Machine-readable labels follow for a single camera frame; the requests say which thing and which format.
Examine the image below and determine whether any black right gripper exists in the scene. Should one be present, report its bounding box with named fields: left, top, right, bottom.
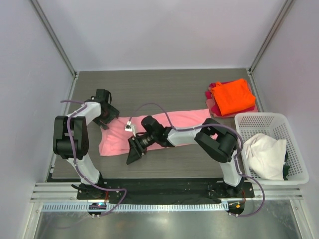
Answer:
left=127, top=132, right=158, bottom=164

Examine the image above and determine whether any pink t shirt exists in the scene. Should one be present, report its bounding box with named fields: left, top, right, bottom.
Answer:
left=98, top=108, right=217, bottom=157

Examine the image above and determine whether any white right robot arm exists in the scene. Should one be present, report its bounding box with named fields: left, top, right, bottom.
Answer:
left=126, top=116, right=244, bottom=197

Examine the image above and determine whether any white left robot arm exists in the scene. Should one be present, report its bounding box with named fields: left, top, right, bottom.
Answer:
left=53, top=89, right=119, bottom=199

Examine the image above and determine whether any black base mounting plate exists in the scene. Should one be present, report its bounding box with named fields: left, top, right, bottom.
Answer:
left=71, top=178, right=255, bottom=205

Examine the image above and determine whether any salmon folded t shirt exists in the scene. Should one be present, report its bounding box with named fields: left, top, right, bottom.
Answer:
left=205, top=82, right=259, bottom=118

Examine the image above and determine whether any orange folded t shirt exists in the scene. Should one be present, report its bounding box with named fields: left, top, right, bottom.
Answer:
left=211, top=78, right=256, bottom=116

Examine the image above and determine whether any white t shirt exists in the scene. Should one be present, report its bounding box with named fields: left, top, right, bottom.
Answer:
left=243, top=133, right=287, bottom=181

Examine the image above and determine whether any white plastic laundry basket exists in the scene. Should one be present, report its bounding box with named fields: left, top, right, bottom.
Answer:
left=234, top=112, right=310, bottom=186

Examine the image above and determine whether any dark green t shirt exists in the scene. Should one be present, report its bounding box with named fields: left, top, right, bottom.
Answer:
left=283, top=152, right=290, bottom=181

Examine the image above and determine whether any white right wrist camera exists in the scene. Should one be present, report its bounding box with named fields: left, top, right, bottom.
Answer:
left=125, top=120, right=136, bottom=136

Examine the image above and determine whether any left aluminium frame post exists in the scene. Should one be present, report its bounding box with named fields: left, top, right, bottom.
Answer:
left=29, top=0, right=78, bottom=78

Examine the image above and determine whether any aluminium frame post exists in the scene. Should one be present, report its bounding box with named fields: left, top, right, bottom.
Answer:
left=29, top=0, right=78, bottom=78
left=248, top=0, right=295, bottom=75

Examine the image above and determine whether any white slotted cable duct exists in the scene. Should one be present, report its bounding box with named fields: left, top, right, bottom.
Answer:
left=42, top=202, right=229, bottom=213

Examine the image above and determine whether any right aluminium frame post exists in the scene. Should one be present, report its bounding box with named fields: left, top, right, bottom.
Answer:
left=248, top=0, right=295, bottom=75

